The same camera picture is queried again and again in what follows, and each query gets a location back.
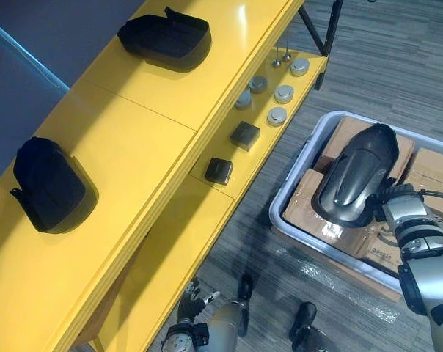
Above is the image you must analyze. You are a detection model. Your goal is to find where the printed brown cardboard box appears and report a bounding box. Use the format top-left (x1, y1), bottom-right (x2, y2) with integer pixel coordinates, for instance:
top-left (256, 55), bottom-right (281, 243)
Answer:
top-left (359, 219), bottom-right (443, 276)

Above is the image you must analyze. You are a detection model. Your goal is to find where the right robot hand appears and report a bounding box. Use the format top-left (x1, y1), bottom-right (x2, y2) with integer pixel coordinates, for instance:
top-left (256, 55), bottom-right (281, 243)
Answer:
top-left (364, 177), bottom-right (416, 226)

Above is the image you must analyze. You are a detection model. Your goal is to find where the matte black plastic housing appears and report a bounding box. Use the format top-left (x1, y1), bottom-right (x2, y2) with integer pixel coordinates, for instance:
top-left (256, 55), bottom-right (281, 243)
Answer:
top-left (116, 6), bottom-right (213, 73)
top-left (9, 136), bottom-right (100, 234)

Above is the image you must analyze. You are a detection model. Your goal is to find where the yellow metal shelf unit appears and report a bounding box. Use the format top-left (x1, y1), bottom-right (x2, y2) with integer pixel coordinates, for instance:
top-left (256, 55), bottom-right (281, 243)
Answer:
top-left (0, 0), bottom-right (329, 352)

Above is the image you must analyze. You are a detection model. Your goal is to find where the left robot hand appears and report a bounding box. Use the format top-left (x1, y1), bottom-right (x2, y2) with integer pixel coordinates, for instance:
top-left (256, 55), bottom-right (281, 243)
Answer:
top-left (177, 276), bottom-right (222, 324)

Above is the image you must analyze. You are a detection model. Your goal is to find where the grey plastic tote bin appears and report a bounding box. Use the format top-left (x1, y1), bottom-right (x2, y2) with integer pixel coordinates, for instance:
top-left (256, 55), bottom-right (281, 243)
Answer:
top-left (268, 109), bottom-right (443, 295)

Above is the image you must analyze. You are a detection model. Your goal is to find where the robot leg and foot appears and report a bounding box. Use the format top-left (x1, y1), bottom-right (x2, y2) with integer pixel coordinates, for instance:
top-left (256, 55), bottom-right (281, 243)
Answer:
top-left (289, 301), bottom-right (340, 352)
top-left (205, 273), bottom-right (255, 352)

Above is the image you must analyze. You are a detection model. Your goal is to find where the black metal shelf frame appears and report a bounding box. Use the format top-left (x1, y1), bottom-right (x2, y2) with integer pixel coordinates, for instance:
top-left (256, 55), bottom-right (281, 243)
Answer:
top-left (297, 0), bottom-right (345, 58)

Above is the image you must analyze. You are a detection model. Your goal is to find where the glossy black plastic housing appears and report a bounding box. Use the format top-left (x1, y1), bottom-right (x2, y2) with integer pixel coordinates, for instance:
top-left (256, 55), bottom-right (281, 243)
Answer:
top-left (310, 123), bottom-right (399, 225)

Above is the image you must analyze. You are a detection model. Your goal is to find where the robot left leg and foot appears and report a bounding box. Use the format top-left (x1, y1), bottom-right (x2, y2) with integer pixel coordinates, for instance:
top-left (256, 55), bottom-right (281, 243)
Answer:
top-left (205, 273), bottom-right (255, 352)

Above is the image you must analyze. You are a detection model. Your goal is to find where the round grey metal part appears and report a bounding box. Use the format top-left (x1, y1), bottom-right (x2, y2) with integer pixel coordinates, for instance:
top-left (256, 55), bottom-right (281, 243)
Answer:
top-left (274, 84), bottom-right (295, 105)
top-left (266, 106), bottom-right (288, 128)
top-left (289, 58), bottom-right (310, 77)

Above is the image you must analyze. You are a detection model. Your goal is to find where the robot right leg and foot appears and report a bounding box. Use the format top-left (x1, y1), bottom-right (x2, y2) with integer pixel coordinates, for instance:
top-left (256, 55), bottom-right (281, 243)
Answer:
top-left (289, 301), bottom-right (340, 352)

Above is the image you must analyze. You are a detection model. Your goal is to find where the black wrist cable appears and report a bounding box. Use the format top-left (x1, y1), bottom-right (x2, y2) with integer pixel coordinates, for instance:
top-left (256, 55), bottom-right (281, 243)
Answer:
top-left (414, 188), bottom-right (443, 202)

